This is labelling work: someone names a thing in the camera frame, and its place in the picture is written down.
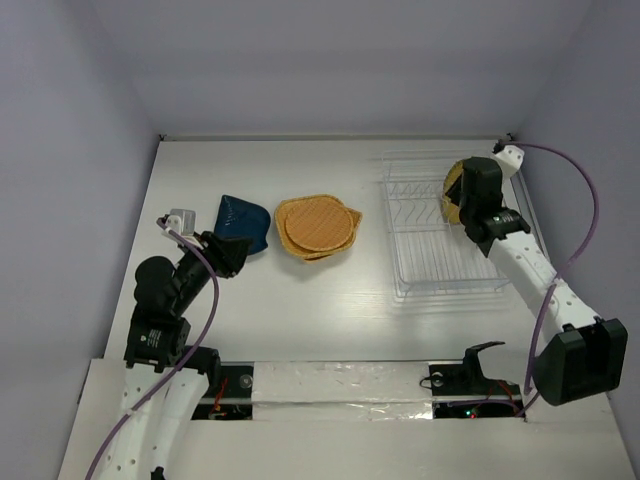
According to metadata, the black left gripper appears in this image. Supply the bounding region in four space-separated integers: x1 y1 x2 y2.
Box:
171 228 253 312

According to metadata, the round green rimmed woven plate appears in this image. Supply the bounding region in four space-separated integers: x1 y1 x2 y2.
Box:
441 159 466 225

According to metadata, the dark blue leaf plate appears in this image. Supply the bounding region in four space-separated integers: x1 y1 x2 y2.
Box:
214 195 271 255

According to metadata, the rounded square woven plate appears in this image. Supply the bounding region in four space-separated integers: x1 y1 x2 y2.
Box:
274 194 362 262

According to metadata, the round woven orange plate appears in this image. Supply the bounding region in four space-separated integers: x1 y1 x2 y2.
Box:
285 198 353 251

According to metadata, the triangular woven orange plate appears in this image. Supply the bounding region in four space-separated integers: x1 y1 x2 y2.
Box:
299 207 364 263

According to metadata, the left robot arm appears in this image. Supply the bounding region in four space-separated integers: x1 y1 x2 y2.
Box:
86 227 251 479

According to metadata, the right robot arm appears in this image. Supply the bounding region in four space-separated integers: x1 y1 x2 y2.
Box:
443 153 628 406

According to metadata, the white front mounting board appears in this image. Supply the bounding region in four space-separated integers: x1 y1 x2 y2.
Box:
60 360 633 479

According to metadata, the white wire dish rack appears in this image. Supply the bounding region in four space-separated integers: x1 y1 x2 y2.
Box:
381 149 508 299

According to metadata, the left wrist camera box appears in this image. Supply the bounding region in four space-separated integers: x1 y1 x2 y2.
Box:
158 208 196 237

